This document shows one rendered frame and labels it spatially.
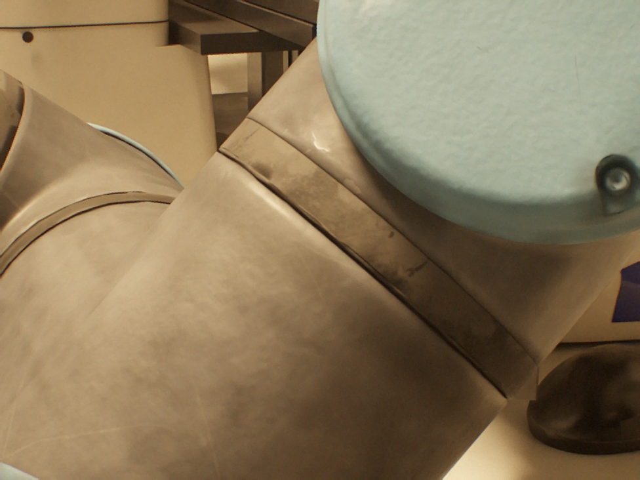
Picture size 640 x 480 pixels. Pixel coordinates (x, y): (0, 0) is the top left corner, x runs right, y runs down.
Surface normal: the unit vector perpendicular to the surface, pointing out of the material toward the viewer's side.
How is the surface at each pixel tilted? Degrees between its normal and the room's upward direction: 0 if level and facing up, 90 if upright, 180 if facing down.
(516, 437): 0
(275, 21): 90
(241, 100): 0
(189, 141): 90
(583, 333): 90
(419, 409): 95
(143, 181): 14
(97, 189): 7
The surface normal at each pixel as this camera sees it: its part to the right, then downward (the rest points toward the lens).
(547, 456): 0.00, -0.96
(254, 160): -0.57, -0.53
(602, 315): 0.13, 0.12
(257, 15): -0.93, 0.11
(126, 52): 0.36, 0.27
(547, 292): 0.56, 0.43
